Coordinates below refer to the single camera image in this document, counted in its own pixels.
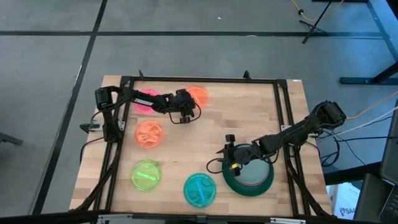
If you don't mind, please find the black cable bundle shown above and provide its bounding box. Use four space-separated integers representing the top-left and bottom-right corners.
318 116 398 168

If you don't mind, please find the black monitor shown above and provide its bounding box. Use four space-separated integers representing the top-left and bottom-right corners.
379 99 398 185

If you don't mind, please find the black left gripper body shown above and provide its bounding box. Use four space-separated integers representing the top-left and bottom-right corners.
169 88 191 116

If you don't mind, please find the white cable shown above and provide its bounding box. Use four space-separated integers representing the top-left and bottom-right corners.
334 105 398 138

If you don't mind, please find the black aluminium table frame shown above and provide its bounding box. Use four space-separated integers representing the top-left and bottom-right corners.
70 70 332 218

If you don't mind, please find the pink translucent plastic plate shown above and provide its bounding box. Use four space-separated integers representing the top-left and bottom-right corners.
133 88 161 115

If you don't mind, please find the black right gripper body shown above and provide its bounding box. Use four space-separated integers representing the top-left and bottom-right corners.
225 143 261 166

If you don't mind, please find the black table foot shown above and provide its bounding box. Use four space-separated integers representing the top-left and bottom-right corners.
0 131 24 146

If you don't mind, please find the orange cable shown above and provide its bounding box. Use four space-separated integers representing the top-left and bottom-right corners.
289 0 345 23
346 90 398 121

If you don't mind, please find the black left camera cable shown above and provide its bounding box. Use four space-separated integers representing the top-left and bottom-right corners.
168 105 203 125

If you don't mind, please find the black right camera cable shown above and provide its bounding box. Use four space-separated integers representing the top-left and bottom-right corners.
206 157 226 174

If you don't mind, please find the white cardboard box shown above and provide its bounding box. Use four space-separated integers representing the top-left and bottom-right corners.
325 182 362 220

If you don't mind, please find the purple translucent plastic plate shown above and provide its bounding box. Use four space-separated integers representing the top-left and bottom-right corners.
233 149 271 187

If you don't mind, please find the green translucent plastic plate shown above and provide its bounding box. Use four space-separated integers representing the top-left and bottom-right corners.
130 159 162 192

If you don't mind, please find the orange translucent plastic plate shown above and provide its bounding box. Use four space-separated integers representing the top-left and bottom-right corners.
185 85 210 110
134 120 165 149

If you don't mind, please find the black tripod stand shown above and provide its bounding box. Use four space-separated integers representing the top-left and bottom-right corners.
298 0 333 45

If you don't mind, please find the cyan translucent plastic plate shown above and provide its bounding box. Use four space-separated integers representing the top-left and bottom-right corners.
183 172 218 208

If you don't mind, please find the silver metal bracket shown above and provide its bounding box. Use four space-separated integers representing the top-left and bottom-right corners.
97 213 126 224
269 217 307 224

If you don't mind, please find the dark green plastic bowl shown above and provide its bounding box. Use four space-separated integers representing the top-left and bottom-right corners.
221 143 275 198

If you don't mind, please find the black camera cable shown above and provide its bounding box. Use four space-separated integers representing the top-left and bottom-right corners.
206 157 226 174
168 105 203 125

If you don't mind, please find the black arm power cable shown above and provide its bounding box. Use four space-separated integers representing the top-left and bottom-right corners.
79 136 106 165

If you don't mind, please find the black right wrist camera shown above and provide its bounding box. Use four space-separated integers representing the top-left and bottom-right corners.
224 134 236 151

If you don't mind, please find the black side mount bracket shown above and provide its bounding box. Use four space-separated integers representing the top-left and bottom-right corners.
79 122 104 134

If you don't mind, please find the blue-grey desk frame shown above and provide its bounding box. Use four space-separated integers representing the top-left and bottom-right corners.
312 0 398 85

